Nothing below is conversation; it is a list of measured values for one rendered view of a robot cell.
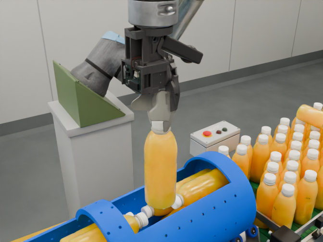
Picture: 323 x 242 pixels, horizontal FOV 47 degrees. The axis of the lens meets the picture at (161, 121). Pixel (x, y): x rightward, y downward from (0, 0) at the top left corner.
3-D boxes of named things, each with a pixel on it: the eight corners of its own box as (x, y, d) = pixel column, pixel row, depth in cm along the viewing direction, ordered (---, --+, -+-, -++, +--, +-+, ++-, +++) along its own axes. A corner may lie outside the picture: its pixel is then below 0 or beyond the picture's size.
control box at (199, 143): (189, 153, 159) (190, 133, 154) (222, 139, 170) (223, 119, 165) (204, 164, 152) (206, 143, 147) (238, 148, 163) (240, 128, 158)
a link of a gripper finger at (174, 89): (159, 109, 73) (155, 66, 71) (167, 107, 74) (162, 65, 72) (174, 113, 70) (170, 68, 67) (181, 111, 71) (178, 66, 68)
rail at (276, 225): (205, 181, 150) (206, 175, 149) (207, 180, 150) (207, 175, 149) (288, 241, 122) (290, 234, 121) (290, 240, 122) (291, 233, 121)
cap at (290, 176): (286, 183, 127) (287, 179, 126) (282, 176, 130) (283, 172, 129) (297, 183, 127) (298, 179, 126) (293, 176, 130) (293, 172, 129)
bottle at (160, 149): (179, 192, 88) (181, 123, 79) (169, 211, 82) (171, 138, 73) (151, 186, 90) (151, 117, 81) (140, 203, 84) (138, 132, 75)
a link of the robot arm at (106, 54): (89, 60, 178) (111, 30, 177) (118, 81, 178) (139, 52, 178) (82, 55, 162) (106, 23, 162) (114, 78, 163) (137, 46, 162)
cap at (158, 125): (172, 126, 78) (172, 118, 77) (166, 134, 75) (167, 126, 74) (155, 123, 79) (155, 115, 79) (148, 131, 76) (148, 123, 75)
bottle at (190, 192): (214, 178, 122) (169, 200, 112) (217, 162, 118) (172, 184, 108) (229, 191, 118) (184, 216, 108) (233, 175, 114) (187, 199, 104)
